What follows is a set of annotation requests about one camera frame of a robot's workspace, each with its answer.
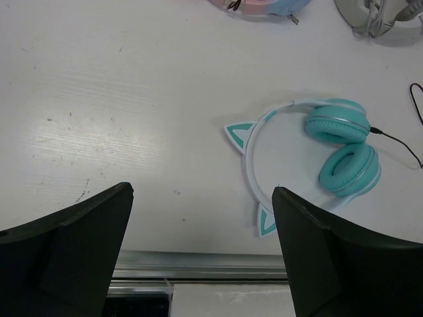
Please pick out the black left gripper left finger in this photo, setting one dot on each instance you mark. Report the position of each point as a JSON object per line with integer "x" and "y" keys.
{"x": 62, "y": 264}

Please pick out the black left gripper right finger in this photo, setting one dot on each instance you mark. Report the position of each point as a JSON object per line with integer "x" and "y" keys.
{"x": 338, "y": 268}

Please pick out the teal cat-ear headphones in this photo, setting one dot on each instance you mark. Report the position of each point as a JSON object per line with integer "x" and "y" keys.
{"x": 315, "y": 147}

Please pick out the pink blue cat-ear headphones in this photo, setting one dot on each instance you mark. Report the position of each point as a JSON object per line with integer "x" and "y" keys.
{"x": 280, "y": 8}

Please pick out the grey white gaming headset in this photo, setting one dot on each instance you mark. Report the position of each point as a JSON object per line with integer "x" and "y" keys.
{"x": 391, "y": 23}

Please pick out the aluminium table edge rail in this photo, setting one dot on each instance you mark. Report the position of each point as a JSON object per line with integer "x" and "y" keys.
{"x": 140, "y": 273}

